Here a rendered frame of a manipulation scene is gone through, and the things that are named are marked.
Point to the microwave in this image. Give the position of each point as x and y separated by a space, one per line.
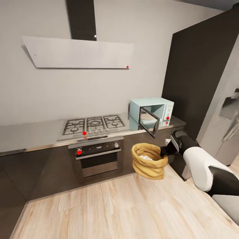
149 111

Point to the fridge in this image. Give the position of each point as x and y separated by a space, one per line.
202 79

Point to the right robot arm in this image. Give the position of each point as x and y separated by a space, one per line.
209 175

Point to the burner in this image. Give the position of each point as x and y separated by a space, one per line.
92 125

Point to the range hood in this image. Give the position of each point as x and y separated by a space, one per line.
83 50

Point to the oven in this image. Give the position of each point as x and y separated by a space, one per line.
97 159

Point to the popcorn bag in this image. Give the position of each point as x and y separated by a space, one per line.
152 168

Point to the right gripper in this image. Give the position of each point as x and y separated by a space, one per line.
166 150

